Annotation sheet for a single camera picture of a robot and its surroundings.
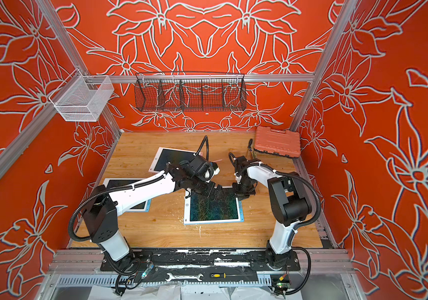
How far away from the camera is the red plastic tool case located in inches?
41.6

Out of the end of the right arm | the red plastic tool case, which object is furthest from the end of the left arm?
the red plastic tool case

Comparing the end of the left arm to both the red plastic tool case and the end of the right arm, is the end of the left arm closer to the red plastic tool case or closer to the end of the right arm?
the end of the right arm
